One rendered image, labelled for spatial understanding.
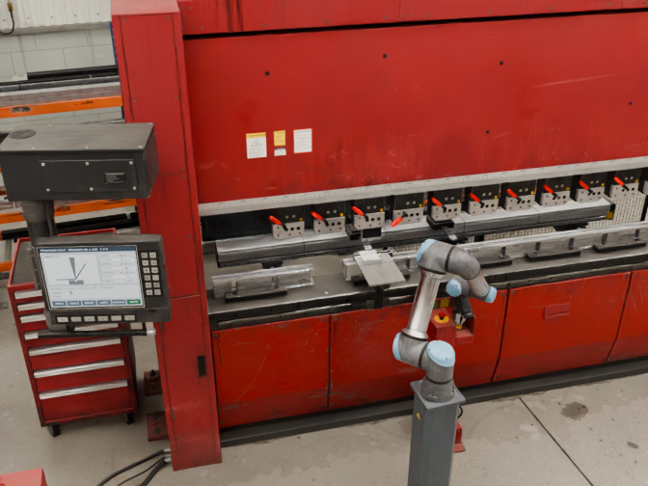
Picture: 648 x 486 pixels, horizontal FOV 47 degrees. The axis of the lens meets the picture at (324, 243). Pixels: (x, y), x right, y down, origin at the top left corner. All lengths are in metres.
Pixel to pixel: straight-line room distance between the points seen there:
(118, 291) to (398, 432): 1.95
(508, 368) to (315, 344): 1.19
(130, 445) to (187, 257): 1.33
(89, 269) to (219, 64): 1.01
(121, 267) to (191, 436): 1.35
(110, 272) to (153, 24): 0.93
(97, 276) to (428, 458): 1.62
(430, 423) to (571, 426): 1.33
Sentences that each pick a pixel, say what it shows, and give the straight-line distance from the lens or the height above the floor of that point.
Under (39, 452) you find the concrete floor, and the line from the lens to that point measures 4.38.
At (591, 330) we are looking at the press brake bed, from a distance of 4.52.
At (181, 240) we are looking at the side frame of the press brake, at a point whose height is 1.34.
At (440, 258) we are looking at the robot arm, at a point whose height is 1.33.
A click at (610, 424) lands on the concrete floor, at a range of 4.55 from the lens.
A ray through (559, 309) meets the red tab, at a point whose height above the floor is 0.59.
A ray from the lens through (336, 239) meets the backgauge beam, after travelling 3.99.
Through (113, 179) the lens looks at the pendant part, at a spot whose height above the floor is 1.83.
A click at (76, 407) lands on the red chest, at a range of 4.26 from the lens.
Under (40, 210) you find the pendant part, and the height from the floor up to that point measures 1.67.
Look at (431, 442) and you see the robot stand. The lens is 3.39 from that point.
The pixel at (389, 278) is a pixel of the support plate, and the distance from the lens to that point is 3.61.
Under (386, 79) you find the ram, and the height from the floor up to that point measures 1.91.
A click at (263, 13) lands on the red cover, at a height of 2.23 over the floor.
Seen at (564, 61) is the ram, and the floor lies 1.93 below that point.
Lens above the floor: 2.92
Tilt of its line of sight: 29 degrees down
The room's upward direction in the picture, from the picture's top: straight up
